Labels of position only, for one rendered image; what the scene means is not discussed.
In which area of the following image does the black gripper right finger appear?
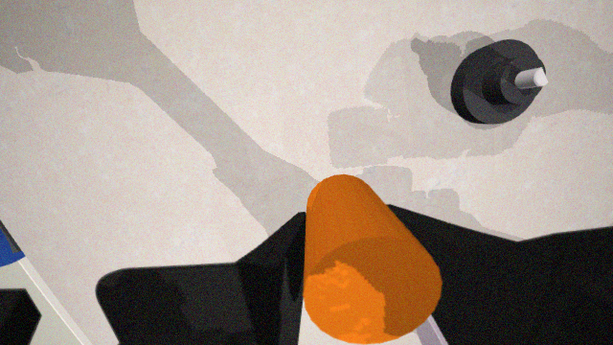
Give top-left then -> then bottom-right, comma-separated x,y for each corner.
386,204 -> 613,345

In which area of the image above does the black round pedestal with silver shaft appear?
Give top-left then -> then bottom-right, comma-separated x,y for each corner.
450,39 -> 548,125

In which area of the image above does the orange knob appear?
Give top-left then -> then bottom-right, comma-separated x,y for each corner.
303,174 -> 442,344

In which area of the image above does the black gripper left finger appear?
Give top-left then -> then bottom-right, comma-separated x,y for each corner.
95,212 -> 307,345

